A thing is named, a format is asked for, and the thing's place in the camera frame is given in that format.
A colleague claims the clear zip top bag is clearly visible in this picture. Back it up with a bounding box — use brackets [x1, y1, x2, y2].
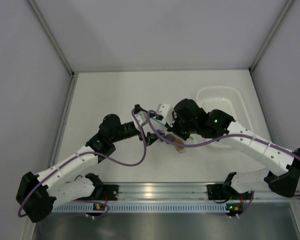
[145, 113, 185, 147]

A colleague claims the orange fake food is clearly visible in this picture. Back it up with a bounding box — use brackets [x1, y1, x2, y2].
[174, 139, 186, 154]

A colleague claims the dark red fake fig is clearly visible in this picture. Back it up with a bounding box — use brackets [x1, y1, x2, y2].
[164, 133, 177, 144]

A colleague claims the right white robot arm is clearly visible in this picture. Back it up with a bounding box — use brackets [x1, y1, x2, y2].
[164, 98, 300, 199]

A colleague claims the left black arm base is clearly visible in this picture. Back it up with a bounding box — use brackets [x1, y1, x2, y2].
[91, 184, 119, 201]

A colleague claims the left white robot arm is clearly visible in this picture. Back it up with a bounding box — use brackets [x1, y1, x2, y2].
[16, 104, 152, 223]

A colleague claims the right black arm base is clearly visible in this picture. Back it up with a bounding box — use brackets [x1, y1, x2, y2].
[206, 184, 229, 201]

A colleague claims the white perforated plastic basket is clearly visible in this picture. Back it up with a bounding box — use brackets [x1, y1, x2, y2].
[196, 85, 254, 150]

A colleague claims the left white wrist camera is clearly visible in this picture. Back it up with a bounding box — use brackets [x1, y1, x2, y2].
[132, 111, 148, 130]

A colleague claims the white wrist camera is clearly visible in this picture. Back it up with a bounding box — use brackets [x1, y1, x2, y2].
[132, 111, 148, 130]
[156, 103, 175, 127]

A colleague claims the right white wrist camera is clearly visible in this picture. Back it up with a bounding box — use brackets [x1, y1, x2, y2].
[156, 103, 175, 127]

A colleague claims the aluminium mounting rail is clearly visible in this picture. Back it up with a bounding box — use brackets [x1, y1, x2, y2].
[32, 181, 300, 202]

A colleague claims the white slotted cable duct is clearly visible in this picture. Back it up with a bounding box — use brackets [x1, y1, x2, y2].
[52, 202, 242, 214]

